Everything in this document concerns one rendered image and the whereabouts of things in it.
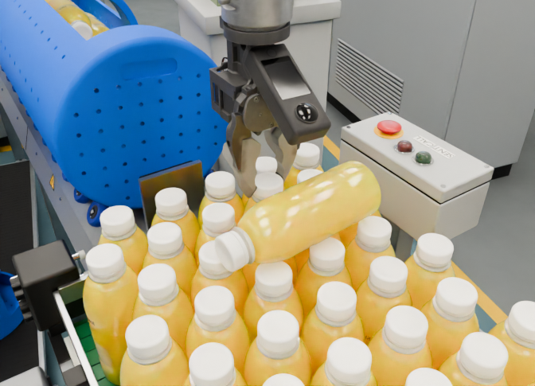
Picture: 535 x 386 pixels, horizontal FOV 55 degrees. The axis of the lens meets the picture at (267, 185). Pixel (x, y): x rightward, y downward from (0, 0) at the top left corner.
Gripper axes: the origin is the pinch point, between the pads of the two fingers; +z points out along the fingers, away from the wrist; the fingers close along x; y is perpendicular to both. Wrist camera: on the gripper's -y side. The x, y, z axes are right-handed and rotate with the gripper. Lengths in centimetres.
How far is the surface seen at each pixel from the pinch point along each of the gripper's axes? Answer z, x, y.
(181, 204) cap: 1.5, 10.1, 4.1
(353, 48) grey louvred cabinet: 65, -160, 161
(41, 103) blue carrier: -3.8, 19.4, 30.9
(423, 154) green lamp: -0.9, -20.7, -6.3
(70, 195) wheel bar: 18.3, 17.8, 38.5
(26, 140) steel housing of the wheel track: 24, 19, 74
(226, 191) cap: 1.9, 3.8, 4.0
